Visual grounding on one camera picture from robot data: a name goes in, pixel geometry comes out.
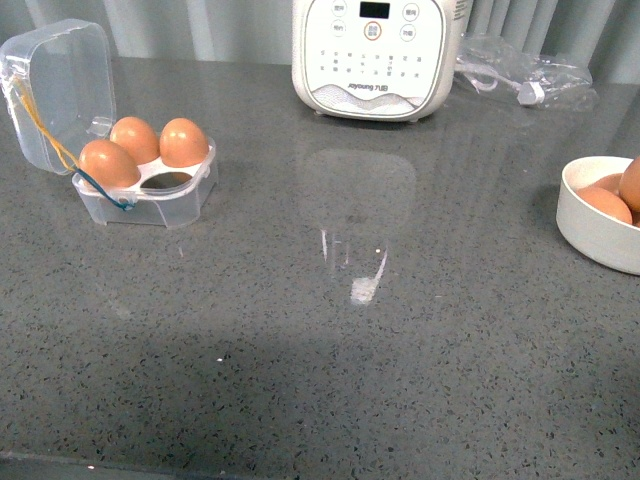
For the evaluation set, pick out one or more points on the yellow rubber band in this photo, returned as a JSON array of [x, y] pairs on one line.
[[68, 160]]

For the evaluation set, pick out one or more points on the brown egg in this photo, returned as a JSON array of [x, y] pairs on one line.
[[629, 185], [137, 138], [109, 164], [606, 202], [609, 183], [182, 143]]

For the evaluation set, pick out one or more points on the brown egg in bowl back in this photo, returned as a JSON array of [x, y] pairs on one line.
[[609, 183]]

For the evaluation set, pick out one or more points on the white round bowl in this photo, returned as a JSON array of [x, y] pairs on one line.
[[600, 237]]

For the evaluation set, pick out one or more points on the brown egg in bowl front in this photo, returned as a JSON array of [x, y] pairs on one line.
[[606, 202]]

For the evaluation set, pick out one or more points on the blue rubber band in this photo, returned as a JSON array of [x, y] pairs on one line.
[[123, 205]]

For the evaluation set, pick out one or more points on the clear plastic egg box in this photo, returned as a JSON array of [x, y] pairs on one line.
[[67, 66]]

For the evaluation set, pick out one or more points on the clear plastic bag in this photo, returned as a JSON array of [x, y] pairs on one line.
[[494, 69]]

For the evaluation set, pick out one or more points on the white Joyoung blender appliance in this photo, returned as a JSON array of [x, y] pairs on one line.
[[390, 60]]

